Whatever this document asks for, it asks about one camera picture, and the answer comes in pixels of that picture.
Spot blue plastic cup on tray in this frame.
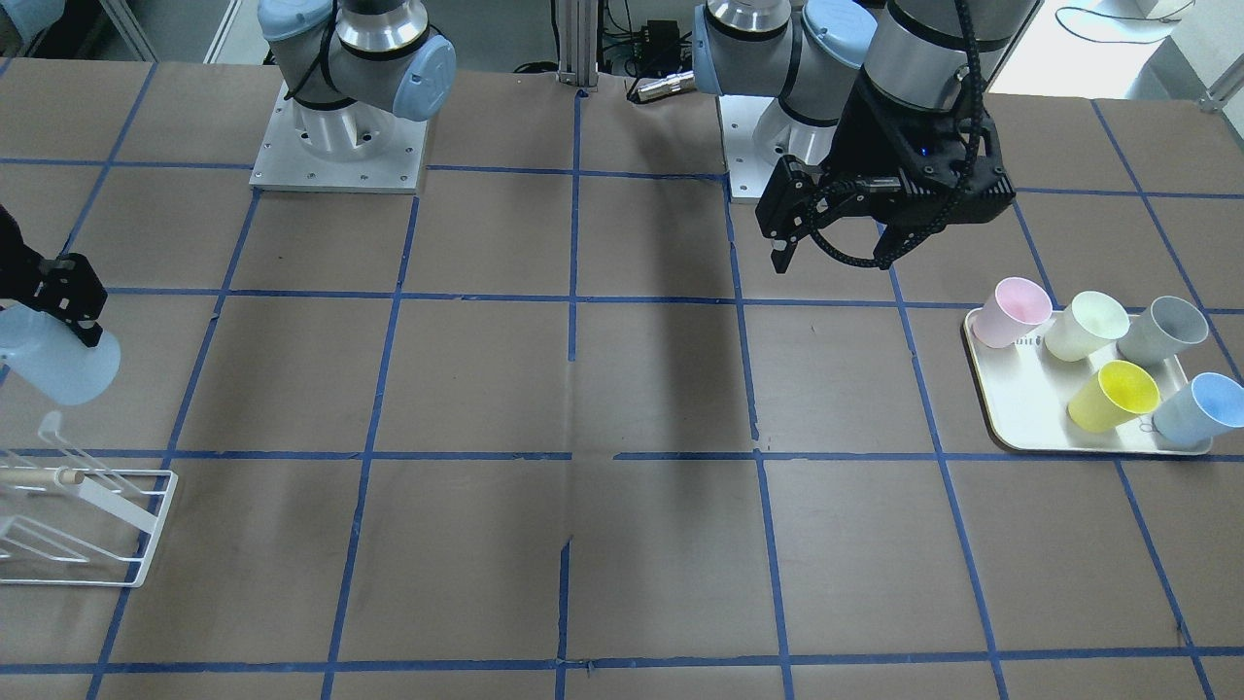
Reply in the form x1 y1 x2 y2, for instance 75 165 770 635
1154 372 1243 444

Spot aluminium frame post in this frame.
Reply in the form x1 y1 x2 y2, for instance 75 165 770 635
554 0 603 92

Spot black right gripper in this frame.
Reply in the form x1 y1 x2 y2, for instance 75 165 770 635
1 205 108 349

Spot white wire cup rack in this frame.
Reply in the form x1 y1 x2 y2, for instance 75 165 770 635
1 409 179 588

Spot yellow plastic cup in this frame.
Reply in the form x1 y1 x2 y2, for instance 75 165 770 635
1066 361 1162 433

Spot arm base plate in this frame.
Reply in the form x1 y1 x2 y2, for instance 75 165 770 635
718 94 837 204
250 85 430 195

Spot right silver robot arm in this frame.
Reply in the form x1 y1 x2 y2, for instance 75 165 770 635
2 1 457 325

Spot light blue plastic cup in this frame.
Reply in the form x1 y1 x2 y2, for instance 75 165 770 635
1 305 121 404

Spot wooden rack rod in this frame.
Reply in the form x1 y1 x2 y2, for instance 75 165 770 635
1 467 85 489

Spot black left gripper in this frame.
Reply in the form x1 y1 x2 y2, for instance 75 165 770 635
755 75 1015 274

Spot grey plastic cup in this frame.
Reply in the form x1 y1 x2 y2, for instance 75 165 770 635
1116 296 1210 367

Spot white plastic tray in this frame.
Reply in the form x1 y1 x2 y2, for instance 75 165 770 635
962 310 1214 456

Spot pale green plastic cup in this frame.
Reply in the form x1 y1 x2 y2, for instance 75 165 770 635
1044 291 1131 362

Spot pink plastic cup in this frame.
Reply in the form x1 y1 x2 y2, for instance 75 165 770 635
969 276 1054 349

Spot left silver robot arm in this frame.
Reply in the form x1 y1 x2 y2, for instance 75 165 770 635
253 1 1033 274

